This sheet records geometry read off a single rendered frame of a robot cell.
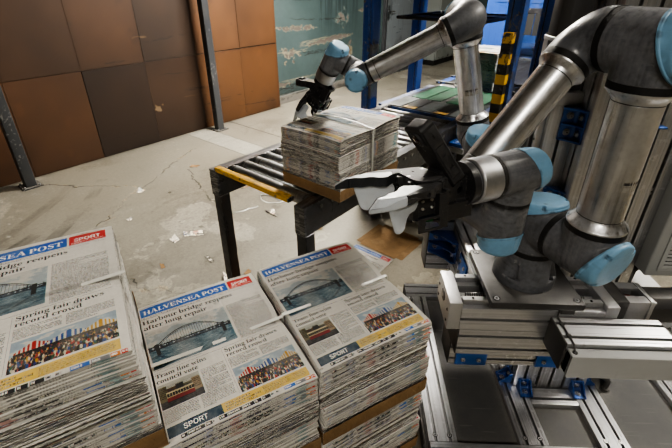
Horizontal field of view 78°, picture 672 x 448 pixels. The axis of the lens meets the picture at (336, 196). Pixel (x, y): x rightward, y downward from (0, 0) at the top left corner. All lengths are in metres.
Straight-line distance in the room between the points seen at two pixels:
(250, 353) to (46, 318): 0.37
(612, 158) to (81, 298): 0.95
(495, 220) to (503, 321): 0.49
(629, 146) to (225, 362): 0.86
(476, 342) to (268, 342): 0.58
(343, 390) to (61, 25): 3.81
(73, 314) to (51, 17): 3.64
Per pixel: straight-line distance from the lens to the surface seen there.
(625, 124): 0.90
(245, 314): 1.00
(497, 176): 0.69
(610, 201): 0.95
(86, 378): 0.68
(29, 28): 4.20
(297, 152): 1.51
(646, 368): 1.27
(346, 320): 0.96
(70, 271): 0.85
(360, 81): 1.39
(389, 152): 1.64
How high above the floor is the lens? 1.50
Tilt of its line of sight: 28 degrees down
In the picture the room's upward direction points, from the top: straight up
